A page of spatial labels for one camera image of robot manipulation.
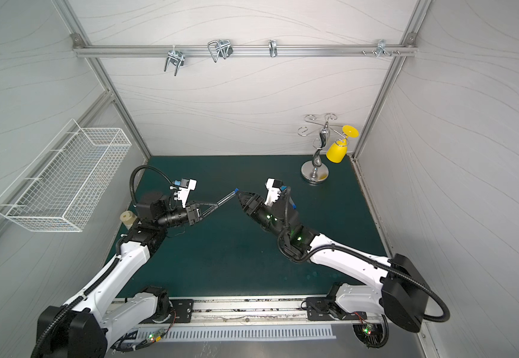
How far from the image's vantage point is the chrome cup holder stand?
94cm

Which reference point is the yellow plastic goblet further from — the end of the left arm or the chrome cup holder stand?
the end of the left arm

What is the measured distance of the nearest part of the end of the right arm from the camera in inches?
24.7

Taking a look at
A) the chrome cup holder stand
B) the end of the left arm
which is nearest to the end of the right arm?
the end of the left arm

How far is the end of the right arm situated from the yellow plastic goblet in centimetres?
44

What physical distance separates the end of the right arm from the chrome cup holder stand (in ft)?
1.39

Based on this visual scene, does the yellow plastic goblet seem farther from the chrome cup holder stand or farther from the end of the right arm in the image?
the end of the right arm

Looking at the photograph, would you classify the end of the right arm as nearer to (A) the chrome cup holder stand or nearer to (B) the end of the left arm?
(B) the end of the left arm

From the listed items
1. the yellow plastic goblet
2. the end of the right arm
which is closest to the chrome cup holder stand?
the yellow plastic goblet

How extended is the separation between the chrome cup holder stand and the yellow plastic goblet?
0.08 ft

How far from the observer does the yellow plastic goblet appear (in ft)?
3.10

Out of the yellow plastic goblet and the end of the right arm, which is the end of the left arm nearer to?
the end of the right arm
